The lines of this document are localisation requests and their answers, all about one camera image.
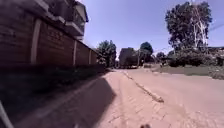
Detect row of distant trees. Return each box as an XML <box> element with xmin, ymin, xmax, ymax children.
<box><xmin>118</xmin><ymin>41</ymin><xmax>168</xmax><ymax>70</ymax></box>

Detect red brick path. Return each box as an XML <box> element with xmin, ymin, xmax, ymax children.
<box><xmin>13</xmin><ymin>69</ymin><xmax>175</xmax><ymax>128</ymax></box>

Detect concrete kerb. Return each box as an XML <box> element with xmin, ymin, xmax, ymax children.
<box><xmin>121</xmin><ymin>70</ymin><xmax>165</xmax><ymax>104</ymax></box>

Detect building with balconies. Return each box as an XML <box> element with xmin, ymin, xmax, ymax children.
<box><xmin>33</xmin><ymin>0</ymin><xmax>90</xmax><ymax>42</ymax></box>

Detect green bushes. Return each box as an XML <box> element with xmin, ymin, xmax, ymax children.
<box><xmin>167</xmin><ymin>48</ymin><xmax>224</xmax><ymax>68</ymax></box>

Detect large dark green tree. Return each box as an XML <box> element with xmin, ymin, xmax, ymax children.
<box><xmin>164</xmin><ymin>1</ymin><xmax>214</xmax><ymax>52</ymax></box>

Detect grass verge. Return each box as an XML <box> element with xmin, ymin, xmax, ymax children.
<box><xmin>143</xmin><ymin>63</ymin><xmax>224</xmax><ymax>81</ymax></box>

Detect reddish dusty road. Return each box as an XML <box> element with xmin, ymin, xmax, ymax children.
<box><xmin>121</xmin><ymin>68</ymin><xmax>224</xmax><ymax>128</ymax></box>

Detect brown brick boundary wall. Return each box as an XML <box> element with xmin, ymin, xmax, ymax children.
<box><xmin>0</xmin><ymin>3</ymin><xmax>101</xmax><ymax>68</ymax></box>

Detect overhead wires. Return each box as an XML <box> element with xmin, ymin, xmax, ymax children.
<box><xmin>207</xmin><ymin>22</ymin><xmax>224</xmax><ymax>33</ymax></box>

